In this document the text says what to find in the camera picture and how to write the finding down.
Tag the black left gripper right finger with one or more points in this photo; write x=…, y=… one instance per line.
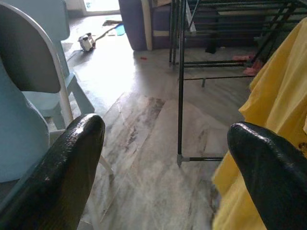
x=275, y=179

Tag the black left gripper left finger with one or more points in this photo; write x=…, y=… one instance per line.
x=52, y=179

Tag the light blue cushion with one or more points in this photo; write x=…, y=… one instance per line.
x=21, y=131

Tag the yellow printed t-shirt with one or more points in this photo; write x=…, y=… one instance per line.
x=275, y=95

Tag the pink slipper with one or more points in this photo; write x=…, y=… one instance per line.
x=253, y=69
x=242, y=57

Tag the black drying rack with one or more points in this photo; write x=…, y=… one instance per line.
x=180, y=107

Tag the grey folding chair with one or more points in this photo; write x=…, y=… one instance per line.
x=26, y=52

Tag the white toy robot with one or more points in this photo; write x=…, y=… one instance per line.
x=86, y=42

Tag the light blue children's chair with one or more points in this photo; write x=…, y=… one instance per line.
x=48, y=16

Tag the purple armchair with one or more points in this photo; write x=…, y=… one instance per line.
x=134, y=24

